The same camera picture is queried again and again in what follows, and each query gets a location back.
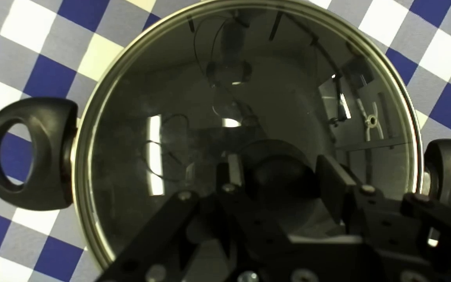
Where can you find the blue white checkered tablecloth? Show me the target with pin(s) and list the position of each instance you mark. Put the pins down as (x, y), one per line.
(31, 52)

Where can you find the black cooking pot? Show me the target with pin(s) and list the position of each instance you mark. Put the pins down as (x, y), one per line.
(53, 114)

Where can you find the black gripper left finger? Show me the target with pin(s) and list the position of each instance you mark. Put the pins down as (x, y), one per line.
(232, 174)

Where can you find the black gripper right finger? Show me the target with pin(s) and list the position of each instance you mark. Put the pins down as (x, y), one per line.
(336, 190)

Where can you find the glass lid with black knob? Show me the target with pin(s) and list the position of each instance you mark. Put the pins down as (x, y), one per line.
(156, 78)

